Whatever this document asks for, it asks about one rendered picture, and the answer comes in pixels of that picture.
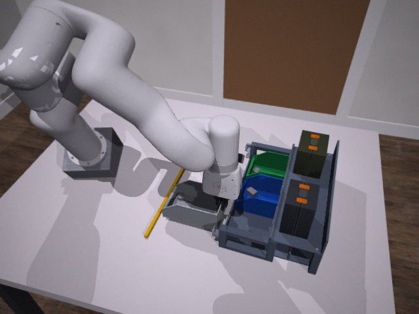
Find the yellow bar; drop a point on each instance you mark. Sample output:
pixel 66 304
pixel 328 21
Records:
pixel 162 205

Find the blue open bin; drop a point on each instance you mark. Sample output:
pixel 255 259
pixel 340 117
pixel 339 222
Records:
pixel 268 193

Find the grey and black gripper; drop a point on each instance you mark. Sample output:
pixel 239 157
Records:
pixel 223 186

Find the green open bin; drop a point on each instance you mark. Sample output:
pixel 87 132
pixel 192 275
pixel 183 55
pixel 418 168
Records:
pixel 270 163

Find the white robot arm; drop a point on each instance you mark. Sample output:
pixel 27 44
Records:
pixel 100 71

